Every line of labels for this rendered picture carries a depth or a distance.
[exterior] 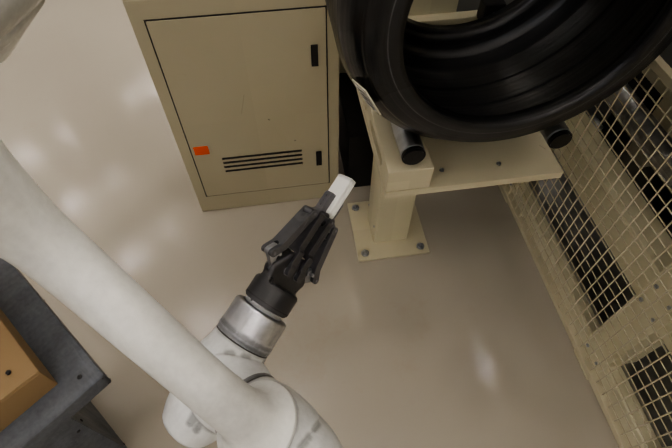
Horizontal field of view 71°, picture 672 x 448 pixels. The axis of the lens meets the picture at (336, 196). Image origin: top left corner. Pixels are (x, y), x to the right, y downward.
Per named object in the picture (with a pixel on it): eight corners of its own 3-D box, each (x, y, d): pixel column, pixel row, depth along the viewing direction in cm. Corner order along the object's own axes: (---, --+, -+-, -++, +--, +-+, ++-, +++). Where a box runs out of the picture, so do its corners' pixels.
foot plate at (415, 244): (347, 204, 191) (347, 201, 190) (412, 197, 194) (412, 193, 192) (358, 262, 175) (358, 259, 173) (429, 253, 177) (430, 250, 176)
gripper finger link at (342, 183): (317, 211, 76) (315, 209, 75) (341, 175, 77) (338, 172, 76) (330, 217, 74) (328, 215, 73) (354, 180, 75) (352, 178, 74)
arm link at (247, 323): (245, 332, 77) (265, 301, 78) (278, 362, 71) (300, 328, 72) (206, 316, 71) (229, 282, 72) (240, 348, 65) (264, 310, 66)
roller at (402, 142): (387, 34, 105) (384, 51, 109) (367, 35, 105) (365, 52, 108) (428, 148, 84) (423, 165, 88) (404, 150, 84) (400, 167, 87)
